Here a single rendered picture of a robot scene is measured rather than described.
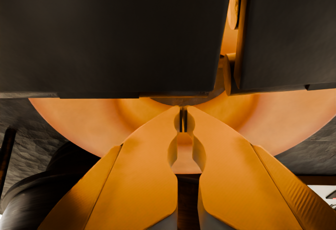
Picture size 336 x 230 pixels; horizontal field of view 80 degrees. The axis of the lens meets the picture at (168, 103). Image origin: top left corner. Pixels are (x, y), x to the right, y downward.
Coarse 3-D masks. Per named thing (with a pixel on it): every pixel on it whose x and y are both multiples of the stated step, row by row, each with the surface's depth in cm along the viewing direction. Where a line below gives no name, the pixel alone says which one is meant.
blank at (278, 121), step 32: (224, 32) 7; (224, 96) 13; (256, 96) 9; (288, 96) 9; (320, 96) 9; (64, 128) 11; (96, 128) 11; (128, 128) 11; (256, 128) 11; (288, 128) 11; (320, 128) 11; (192, 160) 14
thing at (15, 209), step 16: (32, 192) 25; (48, 192) 23; (64, 192) 22; (192, 192) 23; (16, 208) 24; (32, 208) 23; (48, 208) 22; (192, 208) 22; (0, 224) 25; (16, 224) 22; (32, 224) 21; (192, 224) 21
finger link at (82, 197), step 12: (108, 156) 8; (96, 168) 8; (108, 168) 8; (84, 180) 7; (96, 180) 7; (72, 192) 7; (84, 192) 7; (96, 192) 7; (60, 204) 6; (72, 204) 6; (84, 204) 6; (48, 216) 6; (60, 216) 6; (72, 216) 6; (84, 216) 6; (48, 228) 6; (60, 228) 6; (72, 228) 6
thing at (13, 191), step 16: (64, 144) 34; (64, 160) 30; (80, 160) 29; (96, 160) 28; (32, 176) 25; (48, 176) 24; (64, 176) 23; (80, 176) 23; (176, 176) 23; (192, 176) 23; (16, 192) 27
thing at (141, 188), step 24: (168, 120) 10; (120, 144) 9; (144, 144) 9; (168, 144) 9; (120, 168) 8; (144, 168) 8; (168, 168) 8; (120, 192) 7; (144, 192) 7; (168, 192) 7; (96, 216) 6; (120, 216) 6; (144, 216) 6; (168, 216) 6
